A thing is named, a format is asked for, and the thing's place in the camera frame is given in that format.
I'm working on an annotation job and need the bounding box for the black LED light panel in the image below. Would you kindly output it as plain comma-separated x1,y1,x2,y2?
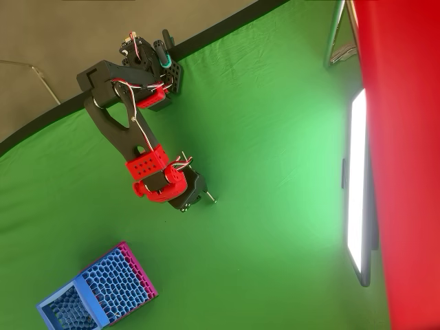
341,87,381,288

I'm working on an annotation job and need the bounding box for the chrome tube stand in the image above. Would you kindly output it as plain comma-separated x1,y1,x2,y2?
322,0,360,69

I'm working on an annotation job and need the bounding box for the red smooth cover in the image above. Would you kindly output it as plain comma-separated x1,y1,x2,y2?
350,0,440,330

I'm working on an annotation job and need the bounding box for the black clamp with teal ring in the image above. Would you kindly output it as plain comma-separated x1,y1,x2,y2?
153,30,173,69

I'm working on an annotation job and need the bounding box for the green cloth with black edge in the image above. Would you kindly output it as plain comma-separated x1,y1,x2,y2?
0,0,393,330

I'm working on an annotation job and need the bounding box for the thin grey metal rod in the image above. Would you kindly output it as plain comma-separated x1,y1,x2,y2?
0,60,62,106

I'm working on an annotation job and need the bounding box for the blue and pink honeycomb bin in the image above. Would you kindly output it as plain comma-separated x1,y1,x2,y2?
36,240,160,330

